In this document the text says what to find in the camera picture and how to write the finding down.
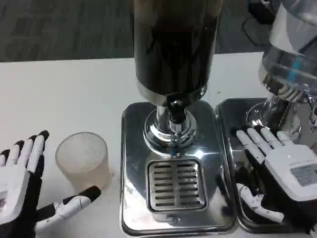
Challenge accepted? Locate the clear ribbed glass cup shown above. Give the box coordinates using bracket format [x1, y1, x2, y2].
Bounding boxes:
[54, 131, 111, 194]

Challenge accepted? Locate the steel drip tray grid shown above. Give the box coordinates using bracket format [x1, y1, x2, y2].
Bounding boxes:
[147, 159, 208, 213]

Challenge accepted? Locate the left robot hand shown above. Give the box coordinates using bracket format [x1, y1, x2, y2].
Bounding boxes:
[0, 130, 102, 238]

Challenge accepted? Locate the clear drink dispenser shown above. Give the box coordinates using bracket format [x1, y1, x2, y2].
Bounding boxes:
[214, 0, 317, 234]

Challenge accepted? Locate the dark drink dispenser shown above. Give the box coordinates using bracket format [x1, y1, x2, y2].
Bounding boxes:
[120, 0, 236, 236]

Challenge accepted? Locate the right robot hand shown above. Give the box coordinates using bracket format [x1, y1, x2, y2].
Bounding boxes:
[229, 125, 317, 235]

